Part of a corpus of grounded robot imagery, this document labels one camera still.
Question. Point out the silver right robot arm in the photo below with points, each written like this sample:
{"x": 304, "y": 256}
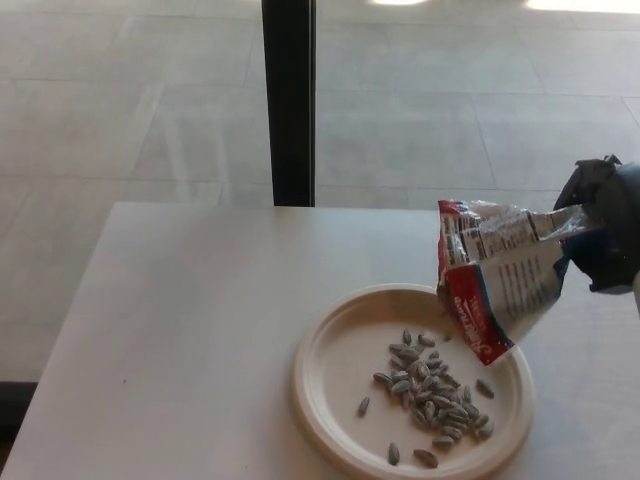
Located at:
{"x": 637, "y": 295}

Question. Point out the black vertical window post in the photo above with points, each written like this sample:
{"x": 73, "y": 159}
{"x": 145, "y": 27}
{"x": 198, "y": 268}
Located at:
{"x": 290, "y": 100}

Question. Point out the single grey sunflower seed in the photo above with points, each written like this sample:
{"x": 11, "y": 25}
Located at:
{"x": 484, "y": 388}
{"x": 442, "y": 441}
{"x": 363, "y": 406}
{"x": 393, "y": 450}
{"x": 425, "y": 457}

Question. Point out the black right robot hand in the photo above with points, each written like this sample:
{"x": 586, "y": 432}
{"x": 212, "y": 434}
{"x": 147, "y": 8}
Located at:
{"x": 617, "y": 225}

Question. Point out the red white sunflower seed bag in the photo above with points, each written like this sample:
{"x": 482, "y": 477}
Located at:
{"x": 505, "y": 280}

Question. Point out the pile of grey sunflower seeds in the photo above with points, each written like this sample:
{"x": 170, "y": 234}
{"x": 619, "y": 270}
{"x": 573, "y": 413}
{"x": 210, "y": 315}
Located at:
{"x": 430, "y": 395}

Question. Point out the cream round paper plate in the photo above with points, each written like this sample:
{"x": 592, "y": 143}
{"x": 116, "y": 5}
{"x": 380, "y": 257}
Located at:
{"x": 340, "y": 380}

